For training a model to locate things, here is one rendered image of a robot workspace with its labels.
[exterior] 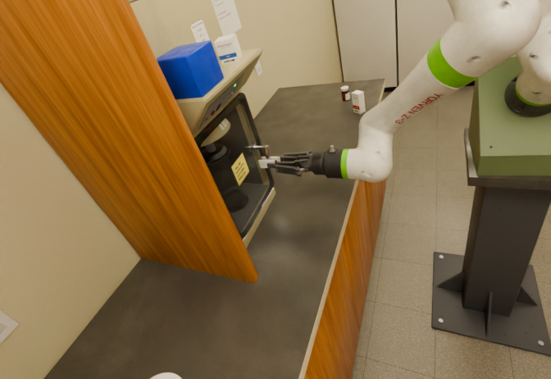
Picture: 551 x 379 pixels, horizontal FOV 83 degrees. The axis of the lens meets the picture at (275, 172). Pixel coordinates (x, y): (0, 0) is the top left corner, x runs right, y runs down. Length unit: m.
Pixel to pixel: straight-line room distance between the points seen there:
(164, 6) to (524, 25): 0.70
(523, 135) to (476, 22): 0.62
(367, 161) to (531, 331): 1.35
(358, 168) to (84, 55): 0.71
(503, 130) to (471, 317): 1.07
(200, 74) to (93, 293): 0.84
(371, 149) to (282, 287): 0.47
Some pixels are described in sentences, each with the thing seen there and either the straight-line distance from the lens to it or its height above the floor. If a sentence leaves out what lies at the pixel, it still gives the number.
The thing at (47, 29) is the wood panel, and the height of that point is 1.71.
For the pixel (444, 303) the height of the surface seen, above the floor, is 0.02.
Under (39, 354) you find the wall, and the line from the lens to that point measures 1.23.
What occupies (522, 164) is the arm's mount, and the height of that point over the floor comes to 0.99.
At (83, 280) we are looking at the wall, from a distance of 1.22.
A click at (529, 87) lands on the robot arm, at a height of 1.25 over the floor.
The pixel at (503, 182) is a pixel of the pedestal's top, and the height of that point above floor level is 0.92.
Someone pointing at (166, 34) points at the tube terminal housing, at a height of 1.63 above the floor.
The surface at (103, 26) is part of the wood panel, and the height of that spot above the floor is 1.69.
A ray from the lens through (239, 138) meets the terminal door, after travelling 0.99.
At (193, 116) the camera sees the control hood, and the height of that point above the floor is 1.47.
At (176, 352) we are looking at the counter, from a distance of 1.00.
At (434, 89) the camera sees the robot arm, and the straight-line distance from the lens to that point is 0.79.
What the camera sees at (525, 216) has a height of 0.71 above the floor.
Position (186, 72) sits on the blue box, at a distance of 0.70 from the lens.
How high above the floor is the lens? 1.73
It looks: 35 degrees down
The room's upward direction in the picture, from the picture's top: 18 degrees counter-clockwise
